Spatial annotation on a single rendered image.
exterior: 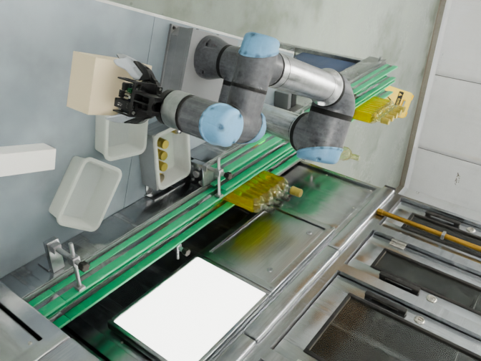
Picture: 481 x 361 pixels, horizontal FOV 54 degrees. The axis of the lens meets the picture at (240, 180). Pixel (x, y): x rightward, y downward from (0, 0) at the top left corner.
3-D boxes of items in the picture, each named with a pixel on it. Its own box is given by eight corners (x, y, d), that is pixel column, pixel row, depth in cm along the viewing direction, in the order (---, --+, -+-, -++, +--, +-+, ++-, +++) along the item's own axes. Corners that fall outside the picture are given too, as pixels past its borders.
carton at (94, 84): (73, 51, 100) (95, 57, 97) (130, 59, 113) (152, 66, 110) (66, 106, 103) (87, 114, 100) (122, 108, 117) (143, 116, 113)
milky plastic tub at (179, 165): (142, 185, 175) (159, 193, 170) (137, 130, 163) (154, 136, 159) (175, 167, 187) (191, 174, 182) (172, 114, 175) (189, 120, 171)
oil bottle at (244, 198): (216, 197, 195) (258, 215, 184) (216, 185, 192) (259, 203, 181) (225, 191, 198) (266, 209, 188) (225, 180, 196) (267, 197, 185)
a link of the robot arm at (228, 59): (244, 49, 165) (276, 56, 158) (234, 87, 167) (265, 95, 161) (224, 41, 155) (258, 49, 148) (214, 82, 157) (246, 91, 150)
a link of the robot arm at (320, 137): (243, 84, 167) (362, 119, 126) (232, 125, 170) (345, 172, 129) (216, 77, 160) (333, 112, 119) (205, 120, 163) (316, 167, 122)
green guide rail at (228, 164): (210, 168, 183) (225, 175, 179) (210, 166, 183) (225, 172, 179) (386, 65, 304) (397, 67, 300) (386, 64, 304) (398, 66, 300)
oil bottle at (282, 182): (241, 180, 206) (283, 196, 195) (242, 168, 204) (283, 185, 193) (249, 175, 210) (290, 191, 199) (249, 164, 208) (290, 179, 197)
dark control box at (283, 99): (273, 105, 233) (287, 109, 229) (273, 90, 229) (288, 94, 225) (282, 101, 239) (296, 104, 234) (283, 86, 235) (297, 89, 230)
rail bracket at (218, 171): (202, 191, 185) (227, 203, 178) (201, 153, 176) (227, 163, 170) (207, 188, 187) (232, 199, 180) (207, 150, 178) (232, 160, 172)
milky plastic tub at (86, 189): (38, 213, 144) (54, 224, 140) (68, 147, 145) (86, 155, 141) (80, 223, 159) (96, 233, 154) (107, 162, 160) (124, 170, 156)
